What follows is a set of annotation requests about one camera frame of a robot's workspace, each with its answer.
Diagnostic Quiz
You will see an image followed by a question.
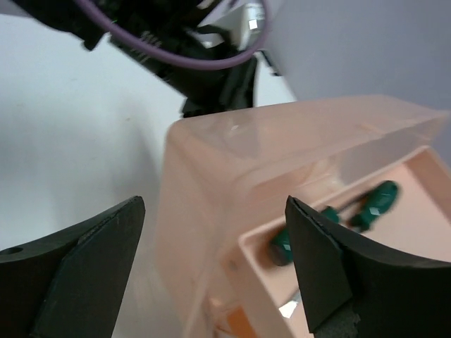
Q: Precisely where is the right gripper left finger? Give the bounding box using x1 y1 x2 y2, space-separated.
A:
1 196 145 337

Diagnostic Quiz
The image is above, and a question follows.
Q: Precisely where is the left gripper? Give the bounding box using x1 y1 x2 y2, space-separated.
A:
147 31 260 119

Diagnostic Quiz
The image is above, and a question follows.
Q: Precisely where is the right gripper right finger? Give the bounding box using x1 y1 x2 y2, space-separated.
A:
285 197 450 337

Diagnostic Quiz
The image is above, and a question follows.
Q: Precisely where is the short green screwdriver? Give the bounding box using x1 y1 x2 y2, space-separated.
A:
268 206 340 266

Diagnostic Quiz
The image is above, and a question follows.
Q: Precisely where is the pink plastic toolbox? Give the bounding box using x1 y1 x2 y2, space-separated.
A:
155 95 450 337

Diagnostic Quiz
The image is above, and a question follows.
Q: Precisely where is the long green screwdriver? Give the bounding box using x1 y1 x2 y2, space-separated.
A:
348 180 400 232

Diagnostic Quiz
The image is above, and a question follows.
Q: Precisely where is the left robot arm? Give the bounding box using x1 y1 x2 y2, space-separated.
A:
14 1 258 118

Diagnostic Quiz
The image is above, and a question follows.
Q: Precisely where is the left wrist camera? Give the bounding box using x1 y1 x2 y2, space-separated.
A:
199 1 265 51

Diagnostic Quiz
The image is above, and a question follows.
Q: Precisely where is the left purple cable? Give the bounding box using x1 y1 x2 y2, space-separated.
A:
72 0 272 71

